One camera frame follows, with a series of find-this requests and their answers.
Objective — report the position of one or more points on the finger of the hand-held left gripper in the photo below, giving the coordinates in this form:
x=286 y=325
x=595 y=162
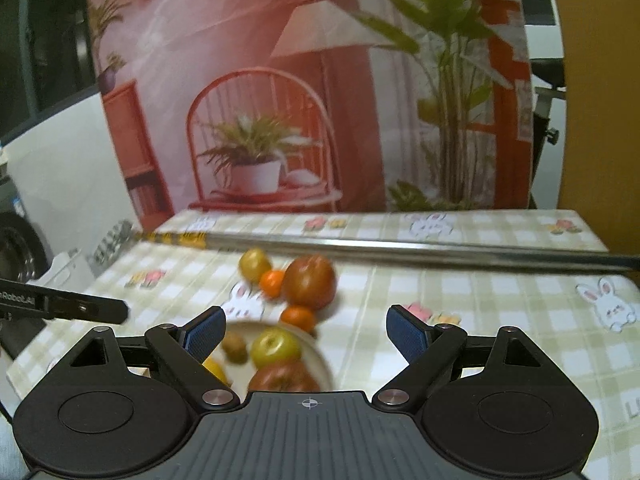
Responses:
x=85 y=308

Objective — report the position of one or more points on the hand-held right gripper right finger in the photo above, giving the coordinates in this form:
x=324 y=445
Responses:
x=404 y=335

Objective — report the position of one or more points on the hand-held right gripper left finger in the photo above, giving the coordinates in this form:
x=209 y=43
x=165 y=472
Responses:
x=205 y=334

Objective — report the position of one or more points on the brown kiwi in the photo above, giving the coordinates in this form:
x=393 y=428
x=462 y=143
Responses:
x=234 y=348

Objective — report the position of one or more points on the yellow lemon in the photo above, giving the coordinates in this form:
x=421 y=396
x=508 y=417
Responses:
x=216 y=369

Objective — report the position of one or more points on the beige round plate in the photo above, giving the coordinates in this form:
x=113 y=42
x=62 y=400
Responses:
x=247 y=332

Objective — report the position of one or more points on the small yellow round fruit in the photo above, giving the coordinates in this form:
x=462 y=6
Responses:
x=275 y=349

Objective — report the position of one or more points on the washing machine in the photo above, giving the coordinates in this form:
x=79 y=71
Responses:
x=20 y=250

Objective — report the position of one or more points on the orange tangerine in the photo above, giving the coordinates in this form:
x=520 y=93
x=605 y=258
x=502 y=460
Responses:
x=298 y=318
x=273 y=282

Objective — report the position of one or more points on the metal pole with gold bands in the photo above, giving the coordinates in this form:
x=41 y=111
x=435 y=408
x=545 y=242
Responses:
x=400 y=249

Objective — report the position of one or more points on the plaid bunny print tablecloth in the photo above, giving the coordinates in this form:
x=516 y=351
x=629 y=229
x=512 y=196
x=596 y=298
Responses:
x=500 y=300

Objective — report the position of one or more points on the large dark red apple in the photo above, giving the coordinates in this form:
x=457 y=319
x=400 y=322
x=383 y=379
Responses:
x=310 y=282

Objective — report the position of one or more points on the printed plant backdrop cloth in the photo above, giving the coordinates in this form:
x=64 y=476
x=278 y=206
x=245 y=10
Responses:
x=350 y=135

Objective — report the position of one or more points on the wooden board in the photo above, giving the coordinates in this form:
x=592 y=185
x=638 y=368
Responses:
x=600 y=135

